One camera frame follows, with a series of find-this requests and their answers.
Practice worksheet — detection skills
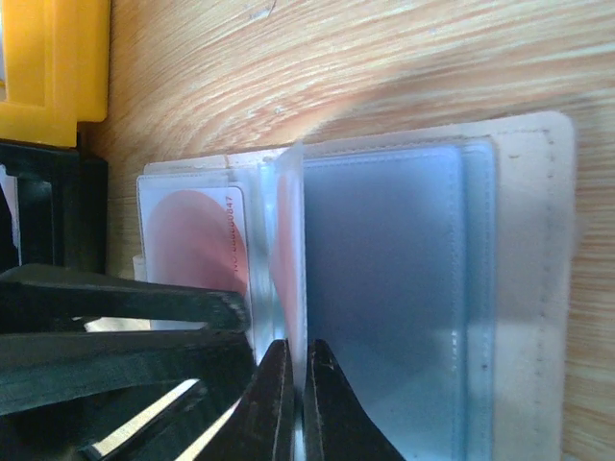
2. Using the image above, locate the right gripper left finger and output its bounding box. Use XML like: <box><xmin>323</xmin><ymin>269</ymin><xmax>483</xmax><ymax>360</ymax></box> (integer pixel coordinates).
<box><xmin>196</xmin><ymin>339</ymin><xmax>295</xmax><ymax>461</ymax></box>

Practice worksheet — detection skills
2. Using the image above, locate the red circle credit card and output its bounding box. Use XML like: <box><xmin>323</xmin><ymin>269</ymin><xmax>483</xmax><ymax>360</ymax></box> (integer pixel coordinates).
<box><xmin>136</xmin><ymin>171</ymin><xmax>253</xmax><ymax>308</ymax></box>

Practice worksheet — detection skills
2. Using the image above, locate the beige card holder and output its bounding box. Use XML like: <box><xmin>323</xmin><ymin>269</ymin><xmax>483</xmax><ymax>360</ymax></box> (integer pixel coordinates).
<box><xmin>141</xmin><ymin>112</ymin><xmax>576</xmax><ymax>460</ymax></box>

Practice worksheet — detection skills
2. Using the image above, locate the yellow card bin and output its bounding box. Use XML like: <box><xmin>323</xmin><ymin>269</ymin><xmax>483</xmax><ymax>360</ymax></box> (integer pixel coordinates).
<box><xmin>1</xmin><ymin>0</ymin><xmax>111</xmax><ymax>148</ymax></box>

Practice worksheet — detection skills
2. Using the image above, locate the black bin with red cards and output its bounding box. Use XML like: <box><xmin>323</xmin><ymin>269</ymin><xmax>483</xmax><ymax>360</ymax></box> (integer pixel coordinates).
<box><xmin>1</xmin><ymin>142</ymin><xmax>109</xmax><ymax>274</ymax></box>

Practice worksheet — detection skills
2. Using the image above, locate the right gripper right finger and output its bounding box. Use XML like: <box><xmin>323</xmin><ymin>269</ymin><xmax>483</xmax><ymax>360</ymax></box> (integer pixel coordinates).
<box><xmin>303</xmin><ymin>339</ymin><xmax>403</xmax><ymax>461</ymax></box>

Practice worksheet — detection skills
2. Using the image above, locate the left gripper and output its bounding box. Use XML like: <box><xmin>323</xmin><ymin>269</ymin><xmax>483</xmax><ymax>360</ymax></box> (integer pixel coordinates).
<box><xmin>1</xmin><ymin>264</ymin><xmax>255</xmax><ymax>415</ymax></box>

